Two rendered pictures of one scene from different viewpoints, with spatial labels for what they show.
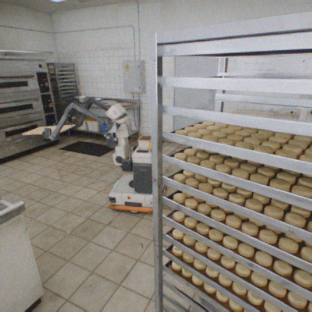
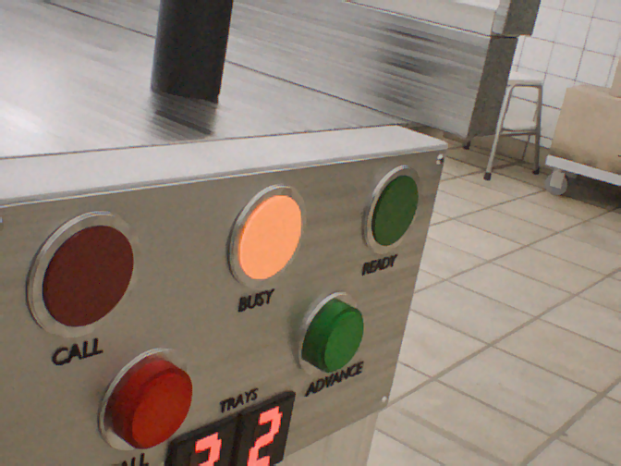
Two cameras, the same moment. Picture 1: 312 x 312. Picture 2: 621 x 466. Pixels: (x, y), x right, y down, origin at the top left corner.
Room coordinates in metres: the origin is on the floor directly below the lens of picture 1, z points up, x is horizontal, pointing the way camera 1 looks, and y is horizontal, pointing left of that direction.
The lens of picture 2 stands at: (1.45, 0.72, 0.92)
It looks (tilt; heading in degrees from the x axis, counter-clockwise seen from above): 19 degrees down; 97
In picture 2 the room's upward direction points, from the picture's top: 11 degrees clockwise
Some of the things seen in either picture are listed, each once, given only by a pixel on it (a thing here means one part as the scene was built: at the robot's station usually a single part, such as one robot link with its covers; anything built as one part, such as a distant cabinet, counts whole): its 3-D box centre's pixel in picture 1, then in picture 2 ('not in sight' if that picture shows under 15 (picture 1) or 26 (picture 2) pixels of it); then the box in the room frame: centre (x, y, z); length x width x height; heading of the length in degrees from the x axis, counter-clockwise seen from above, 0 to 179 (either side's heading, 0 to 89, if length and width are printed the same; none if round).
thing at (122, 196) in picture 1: (139, 191); not in sight; (2.73, 0.24, 0.16); 0.67 x 0.64 x 0.25; 79
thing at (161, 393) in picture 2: not in sight; (147, 400); (1.38, 0.98, 0.76); 0.03 x 0.02 x 0.03; 60
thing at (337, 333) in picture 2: not in sight; (330, 334); (1.43, 1.07, 0.76); 0.03 x 0.02 x 0.03; 60
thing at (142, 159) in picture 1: (145, 163); not in sight; (2.71, 0.15, 0.59); 0.55 x 0.34 x 0.83; 169
